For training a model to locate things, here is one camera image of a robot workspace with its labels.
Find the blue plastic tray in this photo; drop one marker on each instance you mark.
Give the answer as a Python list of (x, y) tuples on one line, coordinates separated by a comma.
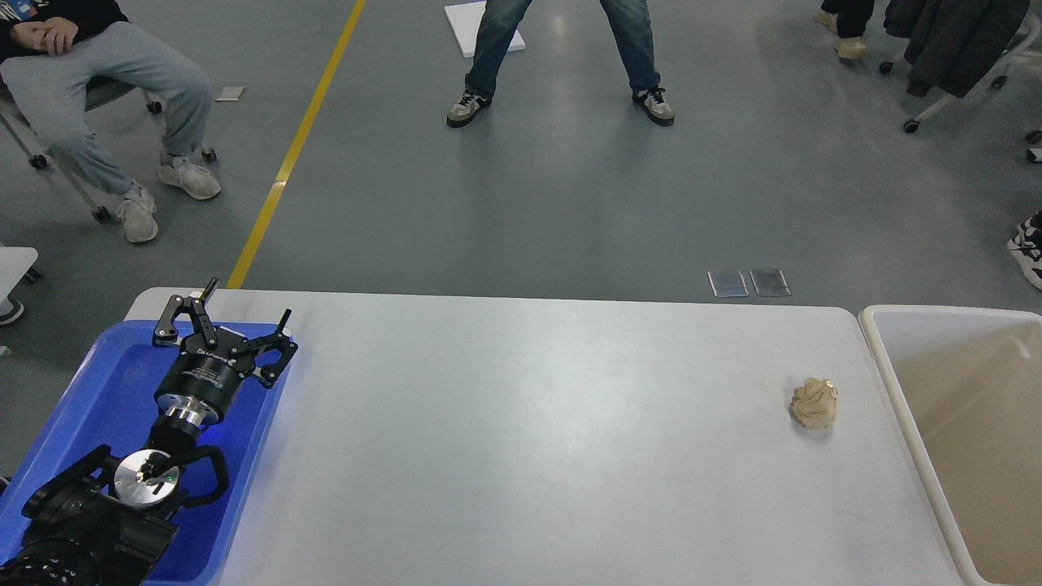
[(110, 401)]

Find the right floor socket plate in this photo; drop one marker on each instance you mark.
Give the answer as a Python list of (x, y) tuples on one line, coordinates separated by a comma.
[(770, 283)]

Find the person with beige shoes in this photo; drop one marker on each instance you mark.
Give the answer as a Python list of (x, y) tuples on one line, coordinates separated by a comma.
[(847, 20)]

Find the chair with dark coat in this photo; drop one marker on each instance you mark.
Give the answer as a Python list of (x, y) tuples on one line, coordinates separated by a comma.
[(957, 46)]

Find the white board on floor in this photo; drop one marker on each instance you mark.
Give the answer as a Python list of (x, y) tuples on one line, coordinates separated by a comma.
[(464, 19)]

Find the left floor socket plate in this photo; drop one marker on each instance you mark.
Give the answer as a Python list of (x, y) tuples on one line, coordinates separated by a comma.
[(728, 283)]

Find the white side table corner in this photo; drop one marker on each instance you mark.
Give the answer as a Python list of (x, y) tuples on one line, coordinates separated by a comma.
[(15, 262)]

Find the crumpled brown paper ball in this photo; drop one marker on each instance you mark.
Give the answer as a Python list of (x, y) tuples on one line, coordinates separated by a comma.
[(815, 404)]

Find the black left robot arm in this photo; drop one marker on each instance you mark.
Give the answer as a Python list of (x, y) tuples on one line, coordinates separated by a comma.
[(142, 471)]

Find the floor socket plate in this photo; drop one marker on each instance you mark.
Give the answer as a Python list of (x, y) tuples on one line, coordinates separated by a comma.
[(770, 283), (728, 283)]

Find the white plastic bin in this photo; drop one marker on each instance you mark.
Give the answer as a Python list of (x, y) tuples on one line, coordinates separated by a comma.
[(965, 385)]

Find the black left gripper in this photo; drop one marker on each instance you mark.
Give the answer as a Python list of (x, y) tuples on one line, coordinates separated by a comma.
[(213, 363)]

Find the black white sneaker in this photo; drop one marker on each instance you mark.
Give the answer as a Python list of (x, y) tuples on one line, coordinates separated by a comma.
[(1025, 248)]

